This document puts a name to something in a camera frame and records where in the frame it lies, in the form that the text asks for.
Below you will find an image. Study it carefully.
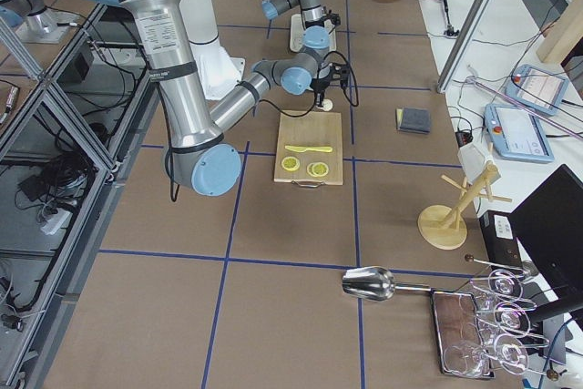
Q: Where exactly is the black monitor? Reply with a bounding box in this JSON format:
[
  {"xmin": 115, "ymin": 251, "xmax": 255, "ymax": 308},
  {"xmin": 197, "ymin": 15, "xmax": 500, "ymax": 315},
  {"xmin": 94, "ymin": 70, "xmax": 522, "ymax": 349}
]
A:
[{"xmin": 510, "ymin": 164, "xmax": 582, "ymax": 323}]

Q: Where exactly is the aluminium frame post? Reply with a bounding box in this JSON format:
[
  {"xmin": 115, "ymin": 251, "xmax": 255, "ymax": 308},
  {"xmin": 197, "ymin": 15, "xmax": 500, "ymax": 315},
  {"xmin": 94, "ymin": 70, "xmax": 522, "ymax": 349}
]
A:
[{"xmin": 436, "ymin": 0, "xmax": 491, "ymax": 94}]

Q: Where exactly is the wooden cutting board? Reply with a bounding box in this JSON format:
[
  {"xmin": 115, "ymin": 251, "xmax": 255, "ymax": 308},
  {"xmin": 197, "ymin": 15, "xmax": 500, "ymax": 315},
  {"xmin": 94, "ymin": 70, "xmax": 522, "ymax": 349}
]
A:
[{"xmin": 273, "ymin": 110, "xmax": 343, "ymax": 187}]

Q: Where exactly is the glass goblet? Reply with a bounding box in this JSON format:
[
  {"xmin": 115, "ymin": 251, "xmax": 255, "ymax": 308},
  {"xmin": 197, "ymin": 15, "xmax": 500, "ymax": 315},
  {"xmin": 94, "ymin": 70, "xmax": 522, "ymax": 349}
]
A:
[
  {"xmin": 442, "ymin": 334, "xmax": 529, "ymax": 379},
  {"xmin": 465, "ymin": 253, "xmax": 538, "ymax": 302},
  {"xmin": 476, "ymin": 302, "xmax": 548, "ymax": 343}
]

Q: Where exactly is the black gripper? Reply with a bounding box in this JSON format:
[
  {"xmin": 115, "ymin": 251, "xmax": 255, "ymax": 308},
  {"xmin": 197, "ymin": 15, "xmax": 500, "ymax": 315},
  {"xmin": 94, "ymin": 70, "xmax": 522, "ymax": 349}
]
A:
[{"xmin": 312, "ymin": 67, "xmax": 335, "ymax": 108}]

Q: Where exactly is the black tray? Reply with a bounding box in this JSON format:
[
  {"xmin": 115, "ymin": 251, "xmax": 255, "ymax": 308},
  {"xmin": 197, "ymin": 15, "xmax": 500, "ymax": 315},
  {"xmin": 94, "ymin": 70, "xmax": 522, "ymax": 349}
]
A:
[{"xmin": 430, "ymin": 290, "xmax": 496, "ymax": 381}]

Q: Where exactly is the near teach pendant tablet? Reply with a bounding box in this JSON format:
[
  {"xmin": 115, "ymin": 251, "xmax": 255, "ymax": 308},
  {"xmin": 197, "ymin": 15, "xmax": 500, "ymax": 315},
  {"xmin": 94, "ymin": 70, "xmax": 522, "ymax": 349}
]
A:
[{"xmin": 484, "ymin": 104, "xmax": 555, "ymax": 163}]

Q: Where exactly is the cream bear tray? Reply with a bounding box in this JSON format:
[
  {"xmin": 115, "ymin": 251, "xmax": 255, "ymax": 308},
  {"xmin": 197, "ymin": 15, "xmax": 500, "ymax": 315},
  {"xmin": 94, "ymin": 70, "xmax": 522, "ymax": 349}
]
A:
[{"xmin": 289, "ymin": 14, "xmax": 337, "ymax": 53}]

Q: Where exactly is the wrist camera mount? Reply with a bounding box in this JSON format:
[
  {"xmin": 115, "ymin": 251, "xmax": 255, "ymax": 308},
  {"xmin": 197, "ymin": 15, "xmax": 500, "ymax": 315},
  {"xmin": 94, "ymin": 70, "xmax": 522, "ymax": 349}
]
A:
[
  {"xmin": 330, "ymin": 62, "xmax": 353, "ymax": 90},
  {"xmin": 323, "ymin": 11, "xmax": 342, "ymax": 27}
]

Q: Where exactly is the far teach pendant tablet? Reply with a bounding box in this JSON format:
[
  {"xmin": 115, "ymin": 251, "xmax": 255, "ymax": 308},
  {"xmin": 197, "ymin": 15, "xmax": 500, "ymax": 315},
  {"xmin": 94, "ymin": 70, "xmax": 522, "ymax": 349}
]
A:
[{"xmin": 506, "ymin": 64, "xmax": 568, "ymax": 116}]

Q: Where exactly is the white steamed bun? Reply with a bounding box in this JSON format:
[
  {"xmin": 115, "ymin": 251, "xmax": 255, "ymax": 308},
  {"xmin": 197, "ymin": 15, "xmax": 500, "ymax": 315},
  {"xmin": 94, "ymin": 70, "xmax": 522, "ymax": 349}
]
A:
[{"xmin": 321, "ymin": 99, "xmax": 333, "ymax": 111}]

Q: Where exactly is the metal scoop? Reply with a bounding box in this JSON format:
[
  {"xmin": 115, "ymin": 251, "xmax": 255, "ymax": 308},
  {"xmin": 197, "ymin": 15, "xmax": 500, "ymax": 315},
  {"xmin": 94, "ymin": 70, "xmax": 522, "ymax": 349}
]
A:
[{"xmin": 342, "ymin": 266, "xmax": 432, "ymax": 302}]

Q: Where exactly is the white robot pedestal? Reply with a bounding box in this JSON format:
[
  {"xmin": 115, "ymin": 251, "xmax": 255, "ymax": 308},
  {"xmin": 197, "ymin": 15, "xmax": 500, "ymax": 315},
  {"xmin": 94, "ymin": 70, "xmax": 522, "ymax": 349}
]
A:
[{"xmin": 179, "ymin": 0, "xmax": 245, "ymax": 100}]

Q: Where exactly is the teach pendant tablet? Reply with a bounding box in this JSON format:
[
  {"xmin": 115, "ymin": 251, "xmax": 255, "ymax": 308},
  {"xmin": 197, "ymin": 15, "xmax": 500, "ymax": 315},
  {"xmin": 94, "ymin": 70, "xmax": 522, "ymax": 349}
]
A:
[
  {"xmin": 506, "ymin": 64, "xmax": 568, "ymax": 116},
  {"xmin": 484, "ymin": 104, "xmax": 555, "ymax": 163}
]

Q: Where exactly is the wooden mug tree stand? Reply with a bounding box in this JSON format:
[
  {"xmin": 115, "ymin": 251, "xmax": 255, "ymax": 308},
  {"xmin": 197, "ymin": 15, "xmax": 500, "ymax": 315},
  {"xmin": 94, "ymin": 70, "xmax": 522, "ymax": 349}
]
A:
[{"xmin": 417, "ymin": 160, "xmax": 512, "ymax": 251}]

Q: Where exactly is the grey folded cloth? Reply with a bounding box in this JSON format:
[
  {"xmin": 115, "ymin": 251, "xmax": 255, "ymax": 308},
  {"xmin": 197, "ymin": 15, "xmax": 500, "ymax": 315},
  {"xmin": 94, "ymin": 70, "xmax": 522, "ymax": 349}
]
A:
[{"xmin": 395, "ymin": 107, "xmax": 432, "ymax": 134}]

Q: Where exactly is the lemon slice near handle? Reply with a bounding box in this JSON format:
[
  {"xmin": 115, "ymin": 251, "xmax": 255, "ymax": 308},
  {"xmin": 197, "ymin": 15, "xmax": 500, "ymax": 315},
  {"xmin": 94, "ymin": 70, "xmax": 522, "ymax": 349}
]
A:
[{"xmin": 281, "ymin": 156, "xmax": 301, "ymax": 172}]

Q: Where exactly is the yellow plastic knife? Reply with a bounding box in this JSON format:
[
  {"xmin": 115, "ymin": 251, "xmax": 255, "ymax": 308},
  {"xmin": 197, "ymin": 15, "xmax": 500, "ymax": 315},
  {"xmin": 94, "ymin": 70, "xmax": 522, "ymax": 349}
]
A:
[{"xmin": 284, "ymin": 145, "xmax": 333, "ymax": 153}]

